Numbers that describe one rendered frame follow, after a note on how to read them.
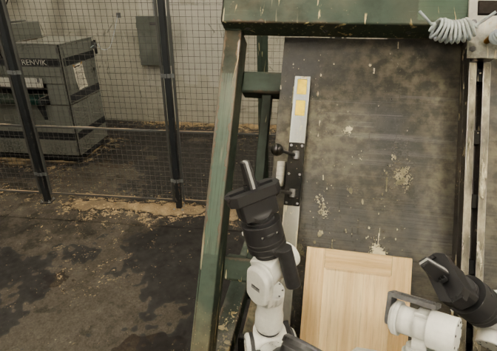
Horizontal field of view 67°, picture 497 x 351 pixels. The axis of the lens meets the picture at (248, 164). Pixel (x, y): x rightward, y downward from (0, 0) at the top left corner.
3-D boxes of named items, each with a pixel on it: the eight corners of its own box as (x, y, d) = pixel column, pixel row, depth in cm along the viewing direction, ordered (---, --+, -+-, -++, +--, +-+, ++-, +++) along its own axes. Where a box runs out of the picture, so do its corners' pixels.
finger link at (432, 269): (430, 256, 76) (448, 272, 77) (416, 265, 77) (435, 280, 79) (433, 262, 74) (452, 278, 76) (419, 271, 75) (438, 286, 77)
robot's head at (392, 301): (429, 352, 64) (435, 307, 65) (379, 333, 70) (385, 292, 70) (438, 344, 69) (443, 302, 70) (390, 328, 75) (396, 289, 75)
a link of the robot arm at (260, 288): (271, 242, 88) (269, 281, 95) (245, 262, 83) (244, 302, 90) (293, 256, 85) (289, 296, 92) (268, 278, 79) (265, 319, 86)
